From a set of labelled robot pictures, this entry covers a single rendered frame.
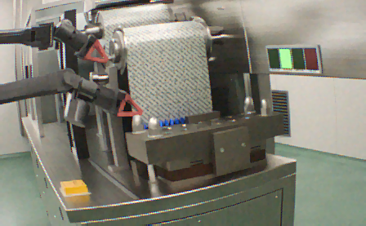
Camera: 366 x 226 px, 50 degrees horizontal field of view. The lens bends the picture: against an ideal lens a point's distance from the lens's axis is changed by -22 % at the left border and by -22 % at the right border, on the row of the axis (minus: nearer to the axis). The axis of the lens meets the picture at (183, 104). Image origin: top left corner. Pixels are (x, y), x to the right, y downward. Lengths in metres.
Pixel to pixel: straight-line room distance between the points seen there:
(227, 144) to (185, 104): 0.23
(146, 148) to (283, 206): 0.44
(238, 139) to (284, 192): 0.22
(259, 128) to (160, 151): 0.28
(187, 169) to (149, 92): 0.26
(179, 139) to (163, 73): 0.25
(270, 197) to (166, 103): 0.41
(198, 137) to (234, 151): 0.10
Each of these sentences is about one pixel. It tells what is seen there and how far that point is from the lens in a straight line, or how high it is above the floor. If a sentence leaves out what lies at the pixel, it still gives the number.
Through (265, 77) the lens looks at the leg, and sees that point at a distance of 1.68.
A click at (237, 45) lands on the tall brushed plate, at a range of 1.43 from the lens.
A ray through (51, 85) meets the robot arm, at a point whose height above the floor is 1.19.
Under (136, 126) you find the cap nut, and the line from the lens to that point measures 1.26.
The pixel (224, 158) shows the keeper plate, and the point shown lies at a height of 0.95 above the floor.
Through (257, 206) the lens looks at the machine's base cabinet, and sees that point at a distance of 1.27.
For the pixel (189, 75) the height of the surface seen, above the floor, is 1.15.
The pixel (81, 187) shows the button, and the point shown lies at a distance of 1.20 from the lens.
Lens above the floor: 1.23
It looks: 6 degrees down
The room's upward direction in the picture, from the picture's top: 6 degrees counter-clockwise
